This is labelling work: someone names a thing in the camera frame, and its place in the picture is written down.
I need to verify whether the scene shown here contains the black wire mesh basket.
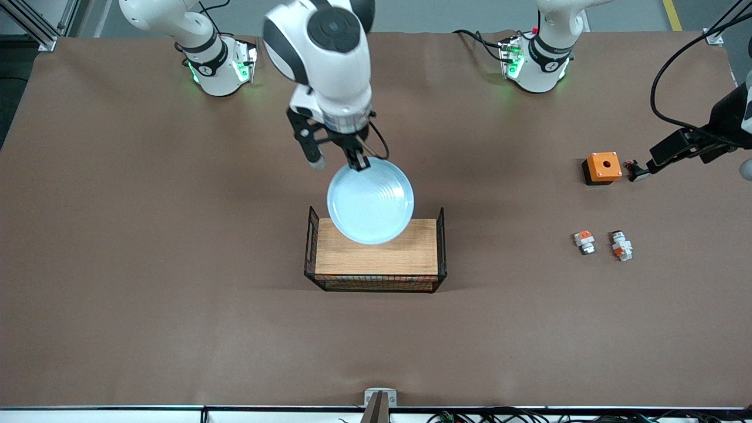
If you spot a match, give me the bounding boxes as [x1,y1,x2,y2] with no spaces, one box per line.
[304,206,448,293]

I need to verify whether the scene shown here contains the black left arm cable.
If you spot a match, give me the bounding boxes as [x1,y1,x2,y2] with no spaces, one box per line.
[650,0,744,133]

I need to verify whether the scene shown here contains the black base power cable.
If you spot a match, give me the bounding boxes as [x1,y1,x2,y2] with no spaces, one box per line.
[452,28,507,64]

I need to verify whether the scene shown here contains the white orange red-top switch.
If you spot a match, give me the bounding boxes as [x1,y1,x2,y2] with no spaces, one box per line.
[610,230,633,262]

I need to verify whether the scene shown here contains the black push button white cap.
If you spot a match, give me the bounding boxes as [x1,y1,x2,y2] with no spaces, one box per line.
[623,159,652,183]

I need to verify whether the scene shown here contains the grey metal mount bracket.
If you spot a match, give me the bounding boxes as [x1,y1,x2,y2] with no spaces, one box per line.
[364,388,397,423]

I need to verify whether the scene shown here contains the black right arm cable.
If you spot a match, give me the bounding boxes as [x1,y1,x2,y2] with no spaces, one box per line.
[358,120,390,160]

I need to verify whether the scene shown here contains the white table edge rail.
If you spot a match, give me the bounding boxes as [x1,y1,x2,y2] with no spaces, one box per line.
[0,405,752,423]

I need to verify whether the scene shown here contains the bundle of black cables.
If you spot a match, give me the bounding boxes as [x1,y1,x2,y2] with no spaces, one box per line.
[423,407,752,423]

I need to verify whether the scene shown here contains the light blue round plate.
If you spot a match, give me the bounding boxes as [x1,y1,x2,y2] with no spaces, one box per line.
[327,157,415,246]

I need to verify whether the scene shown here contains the orange button enclosure box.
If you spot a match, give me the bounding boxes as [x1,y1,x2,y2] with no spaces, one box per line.
[582,152,622,186]

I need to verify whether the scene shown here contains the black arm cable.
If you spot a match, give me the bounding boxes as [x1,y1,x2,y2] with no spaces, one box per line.
[650,0,744,133]
[358,120,390,160]

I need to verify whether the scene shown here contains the aluminium frame profile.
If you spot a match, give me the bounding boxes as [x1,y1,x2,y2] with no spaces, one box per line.
[0,0,80,52]

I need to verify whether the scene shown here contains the wooden board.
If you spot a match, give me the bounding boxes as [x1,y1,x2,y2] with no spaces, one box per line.
[315,219,439,276]

